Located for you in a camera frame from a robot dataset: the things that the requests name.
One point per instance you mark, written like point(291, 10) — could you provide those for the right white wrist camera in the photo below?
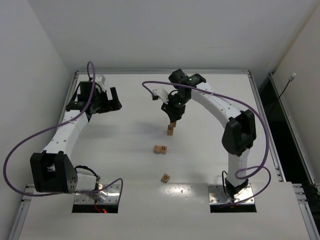
point(160, 94)

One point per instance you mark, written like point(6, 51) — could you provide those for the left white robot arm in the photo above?
point(52, 169)

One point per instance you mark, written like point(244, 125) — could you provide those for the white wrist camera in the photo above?
point(100, 79)
point(160, 94)

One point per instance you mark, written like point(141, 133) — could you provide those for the wood cube letter D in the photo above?
point(163, 149)

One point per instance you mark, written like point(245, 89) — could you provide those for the aluminium table frame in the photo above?
point(121, 144)

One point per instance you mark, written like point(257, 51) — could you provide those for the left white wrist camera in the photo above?
point(100, 79)

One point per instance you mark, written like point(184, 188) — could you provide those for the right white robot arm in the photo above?
point(239, 126)

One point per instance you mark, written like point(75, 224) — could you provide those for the metal base plate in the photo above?
point(109, 196)
point(217, 196)

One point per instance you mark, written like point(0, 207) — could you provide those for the wood cube letter O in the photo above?
point(165, 178)

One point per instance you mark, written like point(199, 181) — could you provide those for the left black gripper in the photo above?
point(107, 100)

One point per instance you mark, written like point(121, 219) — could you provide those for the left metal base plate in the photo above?
point(109, 196)

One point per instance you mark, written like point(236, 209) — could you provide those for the plain wood cube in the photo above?
point(157, 149)

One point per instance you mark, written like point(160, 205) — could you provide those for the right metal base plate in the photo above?
point(217, 196)

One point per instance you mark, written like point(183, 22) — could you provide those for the wood cube red letter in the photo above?
point(170, 130)

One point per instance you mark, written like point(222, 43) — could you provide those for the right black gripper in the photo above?
point(173, 110)

